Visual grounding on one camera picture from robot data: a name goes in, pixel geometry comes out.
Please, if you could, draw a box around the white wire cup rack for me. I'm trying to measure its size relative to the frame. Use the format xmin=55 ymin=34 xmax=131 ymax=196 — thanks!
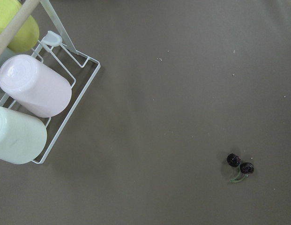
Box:
xmin=0 ymin=0 xmax=101 ymax=164

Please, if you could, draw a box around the dark cherries pair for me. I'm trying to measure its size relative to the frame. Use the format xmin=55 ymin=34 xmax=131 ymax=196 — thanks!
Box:
xmin=226 ymin=153 xmax=254 ymax=183

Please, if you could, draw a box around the white cup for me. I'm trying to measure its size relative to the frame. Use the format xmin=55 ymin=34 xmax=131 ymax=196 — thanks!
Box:
xmin=0 ymin=106 xmax=47 ymax=165

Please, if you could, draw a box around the wooden rack handle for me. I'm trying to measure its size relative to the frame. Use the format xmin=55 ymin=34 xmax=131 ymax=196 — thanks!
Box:
xmin=0 ymin=0 xmax=40 ymax=55

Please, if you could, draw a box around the pink cup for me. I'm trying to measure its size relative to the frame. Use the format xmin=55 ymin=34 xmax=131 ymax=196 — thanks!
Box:
xmin=0 ymin=54 xmax=72 ymax=118

